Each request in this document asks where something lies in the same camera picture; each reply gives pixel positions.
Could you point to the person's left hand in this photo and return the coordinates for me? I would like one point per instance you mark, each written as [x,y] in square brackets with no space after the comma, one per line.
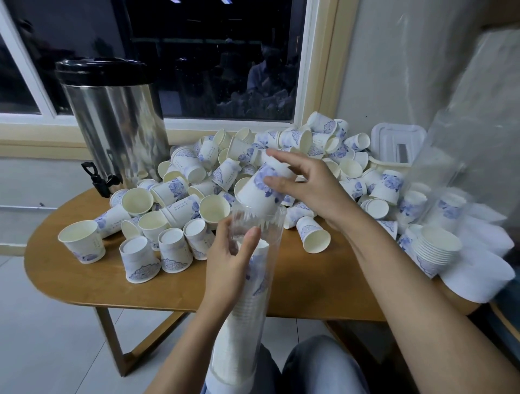
[227,276]

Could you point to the single blue-printed paper cup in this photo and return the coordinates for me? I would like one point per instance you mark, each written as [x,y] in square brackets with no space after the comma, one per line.
[258,191]

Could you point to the clear plastic bag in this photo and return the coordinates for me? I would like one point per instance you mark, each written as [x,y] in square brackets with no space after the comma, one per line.
[487,122]

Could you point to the white plastic lid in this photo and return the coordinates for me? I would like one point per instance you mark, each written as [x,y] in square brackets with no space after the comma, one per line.
[398,142]

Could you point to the white framed window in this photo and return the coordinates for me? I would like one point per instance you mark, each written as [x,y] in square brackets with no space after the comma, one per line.
[211,57]

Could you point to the person's right forearm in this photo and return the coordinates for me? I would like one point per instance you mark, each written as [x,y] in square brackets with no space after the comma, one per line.
[431,308]

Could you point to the person's blue jeans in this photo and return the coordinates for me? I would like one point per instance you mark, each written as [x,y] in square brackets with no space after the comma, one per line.
[325,365]

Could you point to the clear plastic cup dispenser tube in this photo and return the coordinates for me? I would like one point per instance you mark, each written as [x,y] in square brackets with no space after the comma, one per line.
[268,243]

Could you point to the wooden table leg frame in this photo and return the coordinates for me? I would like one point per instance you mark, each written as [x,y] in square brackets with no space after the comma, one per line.
[114,341]

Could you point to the blue bin with tan rim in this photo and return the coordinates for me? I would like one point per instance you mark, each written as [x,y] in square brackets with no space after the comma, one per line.
[508,321]

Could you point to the person's left forearm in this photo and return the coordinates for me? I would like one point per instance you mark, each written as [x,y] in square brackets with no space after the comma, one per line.
[195,357]

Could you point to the pile of paper cups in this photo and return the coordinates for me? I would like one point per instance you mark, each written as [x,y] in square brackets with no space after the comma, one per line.
[187,174]

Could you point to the person's right hand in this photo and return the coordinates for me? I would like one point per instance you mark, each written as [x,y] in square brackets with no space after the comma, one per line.
[321,187]

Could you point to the nested stack of paper cups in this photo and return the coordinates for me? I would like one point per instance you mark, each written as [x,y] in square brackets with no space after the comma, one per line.
[435,250]
[240,333]

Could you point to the stainless steel water dispenser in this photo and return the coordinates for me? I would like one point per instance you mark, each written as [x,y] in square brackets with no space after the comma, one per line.
[122,118]

